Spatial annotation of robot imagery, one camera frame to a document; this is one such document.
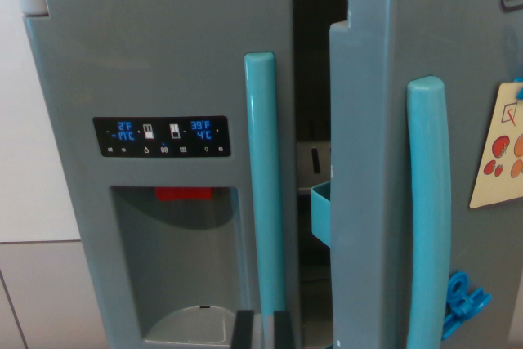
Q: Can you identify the teal handle of list door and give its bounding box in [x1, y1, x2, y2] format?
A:
[405, 76, 452, 349]

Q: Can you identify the black temperature display sticker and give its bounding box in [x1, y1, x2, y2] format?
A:
[92, 115, 232, 159]

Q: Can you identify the blue ring clip magnet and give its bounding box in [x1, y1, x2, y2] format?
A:
[440, 270, 494, 341]

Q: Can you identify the teal door bin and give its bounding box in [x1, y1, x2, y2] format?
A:
[310, 180, 334, 250]

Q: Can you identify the teal handle of dispenser door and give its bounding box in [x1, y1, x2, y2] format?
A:
[244, 51, 287, 349]

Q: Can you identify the red dispenser lever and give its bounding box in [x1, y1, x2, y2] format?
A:
[154, 186, 213, 202]

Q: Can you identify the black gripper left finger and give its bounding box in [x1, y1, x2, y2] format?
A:
[230, 309, 256, 349]

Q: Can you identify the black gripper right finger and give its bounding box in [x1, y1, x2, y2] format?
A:
[273, 310, 296, 349]

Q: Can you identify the cream shopping list card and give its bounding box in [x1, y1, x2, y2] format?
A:
[468, 82, 523, 210]

